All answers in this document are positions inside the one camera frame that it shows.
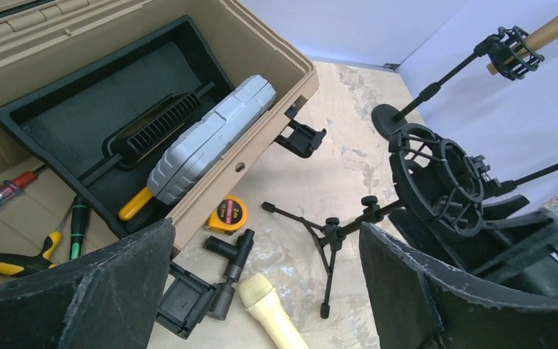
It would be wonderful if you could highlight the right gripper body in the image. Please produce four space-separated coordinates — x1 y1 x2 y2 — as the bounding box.
501 237 558 299

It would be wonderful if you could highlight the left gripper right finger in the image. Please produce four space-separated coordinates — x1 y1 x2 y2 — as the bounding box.
359 223 558 348

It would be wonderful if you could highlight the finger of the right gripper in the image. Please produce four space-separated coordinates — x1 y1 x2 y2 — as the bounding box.
389 194 558 284

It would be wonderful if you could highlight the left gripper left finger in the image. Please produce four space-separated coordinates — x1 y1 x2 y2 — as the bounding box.
0 219 175 348

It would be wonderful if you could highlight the black tripod microphone stand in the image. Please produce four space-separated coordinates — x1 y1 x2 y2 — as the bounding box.
262 123 490 319

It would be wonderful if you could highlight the cream microphone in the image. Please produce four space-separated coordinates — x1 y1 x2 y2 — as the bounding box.
238 273 309 348

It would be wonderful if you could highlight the silver glitter microphone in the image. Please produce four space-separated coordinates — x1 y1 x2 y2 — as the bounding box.
541 195 558 214

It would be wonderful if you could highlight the black stand for silver microphone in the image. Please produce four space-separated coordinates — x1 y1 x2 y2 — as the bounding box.
493 163 558 196

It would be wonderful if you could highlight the black round base stand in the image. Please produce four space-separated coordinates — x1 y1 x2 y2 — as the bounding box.
371 25 546 142

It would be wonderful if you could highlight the green black screwdriver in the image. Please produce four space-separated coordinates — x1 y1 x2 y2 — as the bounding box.
69 196 91 260

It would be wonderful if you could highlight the black cylindrical tool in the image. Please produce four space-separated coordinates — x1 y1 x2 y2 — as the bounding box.
204 229 255 321

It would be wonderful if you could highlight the yellow tape measure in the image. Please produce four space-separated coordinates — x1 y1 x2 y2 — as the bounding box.
206 195 248 235

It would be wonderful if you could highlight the grey plastic case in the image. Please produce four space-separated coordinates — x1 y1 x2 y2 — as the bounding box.
147 75 276 205

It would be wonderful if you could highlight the black toolbox tray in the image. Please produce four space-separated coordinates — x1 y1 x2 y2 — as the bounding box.
0 15 234 238

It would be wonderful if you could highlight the tan plastic toolbox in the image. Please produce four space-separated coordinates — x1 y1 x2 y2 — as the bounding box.
0 0 328 340

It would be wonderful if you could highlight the yellow handled tool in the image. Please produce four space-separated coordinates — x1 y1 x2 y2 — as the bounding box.
118 187 153 222

